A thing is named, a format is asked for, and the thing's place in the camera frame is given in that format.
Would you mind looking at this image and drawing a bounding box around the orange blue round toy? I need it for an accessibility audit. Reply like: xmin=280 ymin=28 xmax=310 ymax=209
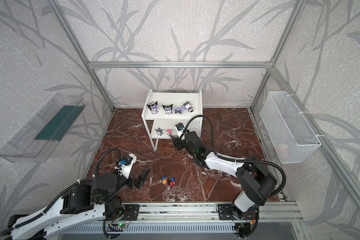
xmin=162 ymin=177 xmax=168 ymax=185

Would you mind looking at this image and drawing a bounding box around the grey blue penguin toy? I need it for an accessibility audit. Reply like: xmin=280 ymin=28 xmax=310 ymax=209
xmin=156 ymin=128 xmax=163 ymax=136

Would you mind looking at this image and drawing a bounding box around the purple winged figure toy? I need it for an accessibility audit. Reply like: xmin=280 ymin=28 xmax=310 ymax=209
xmin=173 ymin=108 xmax=184 ymax=116

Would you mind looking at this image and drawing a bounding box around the black purple figure toy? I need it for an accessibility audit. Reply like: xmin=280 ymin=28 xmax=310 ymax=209
xmin=162 ymin=104 xmax=173 ymax=116
xmin=147 ymin=101 xmax=159 ymax=115

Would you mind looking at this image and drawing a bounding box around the purple hat figure toy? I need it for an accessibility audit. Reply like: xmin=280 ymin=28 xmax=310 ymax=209
xmin=183 ymin=101 xmax=194 ymax=113

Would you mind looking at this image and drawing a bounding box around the red black blue toy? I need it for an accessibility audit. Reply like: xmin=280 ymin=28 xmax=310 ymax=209
xmin=168 ymin=178 xmax=175 ymax=187

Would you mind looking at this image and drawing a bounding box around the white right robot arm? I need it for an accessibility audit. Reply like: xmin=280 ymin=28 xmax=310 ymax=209
xmin=171 ymin=115 xmax=287 ymax=220

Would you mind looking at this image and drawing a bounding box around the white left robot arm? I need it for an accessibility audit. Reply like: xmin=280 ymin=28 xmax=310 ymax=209
xmin=0 ymin=148 xmax=150 ymax=240

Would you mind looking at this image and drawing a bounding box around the white two-tier shelf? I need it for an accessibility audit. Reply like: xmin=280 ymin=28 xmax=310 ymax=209
xmin=141 ymin=90 xmax=203 ymax=151

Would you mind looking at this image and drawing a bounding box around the pink toy in basket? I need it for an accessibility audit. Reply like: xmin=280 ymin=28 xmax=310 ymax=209
xmin=277 ymin=144 xmax=289 ymax=159

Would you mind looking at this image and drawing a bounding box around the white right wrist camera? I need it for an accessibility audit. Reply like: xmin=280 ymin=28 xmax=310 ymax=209
xmin=175 ymin=123 xmax=185 ymax=139

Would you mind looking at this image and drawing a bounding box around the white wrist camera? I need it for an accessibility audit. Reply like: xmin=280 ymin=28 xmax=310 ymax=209
xmin=175 ymin=123 xmax=185 ymax=139
xmin=116 ymin=154 xmax=137 ymax=179

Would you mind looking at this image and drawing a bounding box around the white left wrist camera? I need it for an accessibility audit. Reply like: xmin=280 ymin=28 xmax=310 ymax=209
xmin=116 ymin=154 xmax=137 ymax=179

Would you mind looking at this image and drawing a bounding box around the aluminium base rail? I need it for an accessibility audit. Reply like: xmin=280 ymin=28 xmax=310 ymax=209
xmin=122 ymin=202 xmax=304 ymax=224

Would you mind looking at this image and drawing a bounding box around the aluminium frame horizontal bar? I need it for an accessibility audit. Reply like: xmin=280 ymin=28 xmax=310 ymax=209
xmin=87 ymin=62 xmax=271 ymax=69

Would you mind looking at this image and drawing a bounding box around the clear plastic wall bin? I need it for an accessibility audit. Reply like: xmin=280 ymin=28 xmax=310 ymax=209
xmin=0 ymin=94 xmax=86 ymax=163

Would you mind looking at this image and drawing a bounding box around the white wire mesh basket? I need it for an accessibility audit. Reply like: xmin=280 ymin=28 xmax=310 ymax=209
xmin=260 ymin=91 xmax=322 ymax=164

